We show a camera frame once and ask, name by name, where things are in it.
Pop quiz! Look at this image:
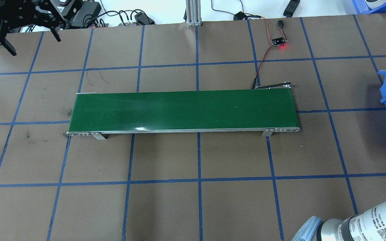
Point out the black labelled power brick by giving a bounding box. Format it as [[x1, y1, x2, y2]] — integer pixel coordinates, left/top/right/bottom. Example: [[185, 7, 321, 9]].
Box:
[[58, 0, 79, 12]]

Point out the black laptop power brick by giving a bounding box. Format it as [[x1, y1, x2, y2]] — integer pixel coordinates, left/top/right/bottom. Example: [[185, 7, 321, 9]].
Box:
[[70, 1, 102, 28]]

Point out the black plug adapter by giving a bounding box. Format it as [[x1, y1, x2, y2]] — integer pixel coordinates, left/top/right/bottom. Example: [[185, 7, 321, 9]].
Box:
[[134, 11, 155, 26]]

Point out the green belt conveyor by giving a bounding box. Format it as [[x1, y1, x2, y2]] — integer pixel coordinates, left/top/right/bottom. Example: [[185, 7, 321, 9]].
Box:
[[66, 84, 301, 140]]

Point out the small circuit board red LED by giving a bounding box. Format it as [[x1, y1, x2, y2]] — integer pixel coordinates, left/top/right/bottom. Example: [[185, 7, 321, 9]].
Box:
[[272, 38, 289, 51]]

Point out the black DC jack lead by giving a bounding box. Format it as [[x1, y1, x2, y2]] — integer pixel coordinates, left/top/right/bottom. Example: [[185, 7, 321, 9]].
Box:
[[277, 19, 286, 40]]

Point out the black power adapter brick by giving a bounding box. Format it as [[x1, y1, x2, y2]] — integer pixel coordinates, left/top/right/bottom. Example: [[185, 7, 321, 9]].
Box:
[[282, 0, 301, 18]]

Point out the blue bin with pipe fittings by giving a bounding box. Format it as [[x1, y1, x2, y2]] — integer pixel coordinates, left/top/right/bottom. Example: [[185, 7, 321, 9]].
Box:
[[351, 0, 386, 14]]

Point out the white printed mug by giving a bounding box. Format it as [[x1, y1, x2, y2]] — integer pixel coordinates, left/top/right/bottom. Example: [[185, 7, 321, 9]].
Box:
[[364, 0, 386, 9]]

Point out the upright aluminium profile post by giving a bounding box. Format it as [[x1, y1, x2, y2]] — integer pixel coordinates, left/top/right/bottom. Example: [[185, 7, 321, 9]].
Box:
[[184, 0, 203, 27]]

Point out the thin black looped cable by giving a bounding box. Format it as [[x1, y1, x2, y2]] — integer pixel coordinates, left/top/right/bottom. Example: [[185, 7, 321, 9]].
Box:
[[211, 0, 244, 16]]

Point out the red black conveyor wire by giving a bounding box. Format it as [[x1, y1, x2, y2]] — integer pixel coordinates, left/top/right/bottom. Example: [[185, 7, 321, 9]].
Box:
[[251, 44, 275, 90]]

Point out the thin red signal wire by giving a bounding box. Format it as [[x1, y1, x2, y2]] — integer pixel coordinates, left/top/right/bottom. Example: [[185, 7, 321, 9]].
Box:
[[246, 14, 275, 42]]

